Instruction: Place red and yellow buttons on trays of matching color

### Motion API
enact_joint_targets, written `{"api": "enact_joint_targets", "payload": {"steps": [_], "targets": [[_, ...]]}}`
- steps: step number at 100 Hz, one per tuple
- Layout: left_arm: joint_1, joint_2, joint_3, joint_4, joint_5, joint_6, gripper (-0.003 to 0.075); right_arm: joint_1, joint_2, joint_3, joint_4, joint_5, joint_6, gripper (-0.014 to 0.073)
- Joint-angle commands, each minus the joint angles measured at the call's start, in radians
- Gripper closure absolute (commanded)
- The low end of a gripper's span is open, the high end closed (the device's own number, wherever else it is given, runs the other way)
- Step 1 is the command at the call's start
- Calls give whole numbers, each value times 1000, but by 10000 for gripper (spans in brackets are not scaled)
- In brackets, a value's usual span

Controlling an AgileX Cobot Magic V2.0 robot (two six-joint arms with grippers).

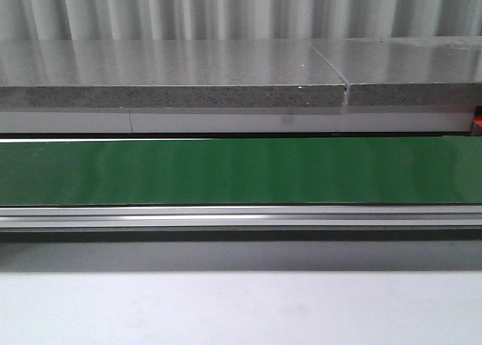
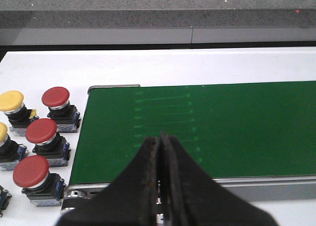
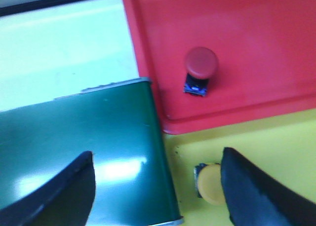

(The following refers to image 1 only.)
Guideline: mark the grey stone slab left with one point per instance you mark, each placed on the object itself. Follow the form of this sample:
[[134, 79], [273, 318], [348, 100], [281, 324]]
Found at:
[[167, 74]]

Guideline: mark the grey stone slab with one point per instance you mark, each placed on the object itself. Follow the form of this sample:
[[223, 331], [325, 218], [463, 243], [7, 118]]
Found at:
[[435, 71], [167, 74]]

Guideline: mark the grey stone slab right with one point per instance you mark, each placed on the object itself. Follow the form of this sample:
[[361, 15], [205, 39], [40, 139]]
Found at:
[[435, 71]]

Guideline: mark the silver conveyor frame rail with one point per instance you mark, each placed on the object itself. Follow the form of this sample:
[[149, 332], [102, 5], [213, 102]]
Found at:
[[239, 218]]

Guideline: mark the red plastic tray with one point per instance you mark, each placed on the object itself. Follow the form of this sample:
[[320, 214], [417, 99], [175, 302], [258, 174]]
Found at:
[[476, 128]]

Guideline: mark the green conveyor belt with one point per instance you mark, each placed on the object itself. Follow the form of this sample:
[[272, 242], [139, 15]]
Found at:
[[416, 170]]

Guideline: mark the white corrugated curtain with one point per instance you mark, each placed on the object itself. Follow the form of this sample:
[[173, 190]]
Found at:
[[236, 19]]

